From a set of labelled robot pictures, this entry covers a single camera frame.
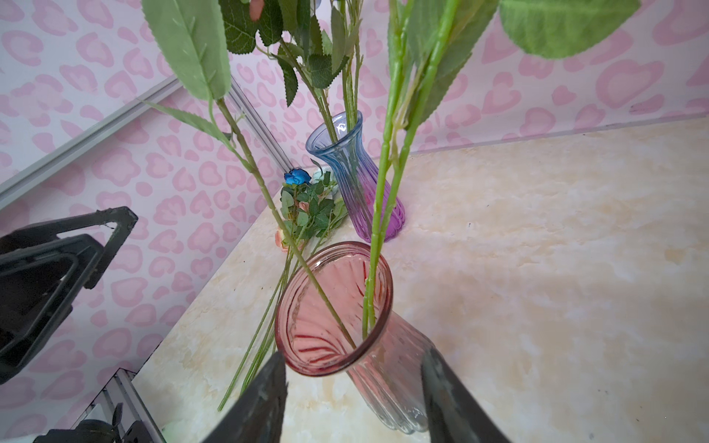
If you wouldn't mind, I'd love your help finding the flower bunch on table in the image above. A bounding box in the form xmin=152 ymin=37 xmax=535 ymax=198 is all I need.
xmin=218 ymin=168 xmax=347 ymax=411

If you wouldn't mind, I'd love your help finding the red grey glass vase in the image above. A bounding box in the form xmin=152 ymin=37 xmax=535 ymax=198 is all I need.
xmin=274 ymin=241 xmax=434 ymax=435

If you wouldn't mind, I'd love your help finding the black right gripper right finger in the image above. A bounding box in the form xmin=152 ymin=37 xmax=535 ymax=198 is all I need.
xmin=421 ymin=348 xmax=510 ymax=443

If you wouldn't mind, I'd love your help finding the aluminium frame post left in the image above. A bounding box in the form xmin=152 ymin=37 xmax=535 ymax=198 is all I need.
xmin=228 ymin=78 xmax=294 ymax=177

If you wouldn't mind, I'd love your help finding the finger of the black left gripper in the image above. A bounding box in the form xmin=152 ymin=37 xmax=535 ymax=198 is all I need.
xmin=1 ymin=253 xmax=84 ymax=384
xmin=1 ymin=206 xmax=138 ymax=289

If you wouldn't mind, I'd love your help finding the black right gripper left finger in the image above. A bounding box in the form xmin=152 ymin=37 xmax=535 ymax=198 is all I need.
xmin=204 ymin=352 xmax=287 ymax=443

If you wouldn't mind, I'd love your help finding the cream and red rose stem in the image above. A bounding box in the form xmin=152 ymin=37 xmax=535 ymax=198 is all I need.
xmin=140 ymin=0 xmax=358 ymax=350

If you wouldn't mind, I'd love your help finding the purple blue glass vase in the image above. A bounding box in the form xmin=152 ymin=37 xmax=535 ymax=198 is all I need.
xmin=306 ymin=112 xmax=379 ymax=242

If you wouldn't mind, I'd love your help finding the pink double rose stem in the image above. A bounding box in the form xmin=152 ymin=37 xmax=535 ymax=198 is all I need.
xmin=219 ymin=0 xmax=364 ymax=142

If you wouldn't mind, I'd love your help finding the green leafy flower stem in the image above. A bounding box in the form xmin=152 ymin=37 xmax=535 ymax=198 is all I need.
xmin=362 ymin=0 xmax=641 ymax=336

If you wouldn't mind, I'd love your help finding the blue flower stem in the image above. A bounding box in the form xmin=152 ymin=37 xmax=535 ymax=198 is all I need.
xmin=284 ymin=168 xmax=312 ymax=186

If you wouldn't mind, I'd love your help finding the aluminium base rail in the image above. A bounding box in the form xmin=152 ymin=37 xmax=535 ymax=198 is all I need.
xmin=32 ymin=367 xmax=167 ymax=443

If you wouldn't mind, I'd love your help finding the aluminium diagonal frame bar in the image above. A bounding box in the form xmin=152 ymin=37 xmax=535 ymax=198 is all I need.
xmin=1 ymin=76 xmax=182 ymax=210

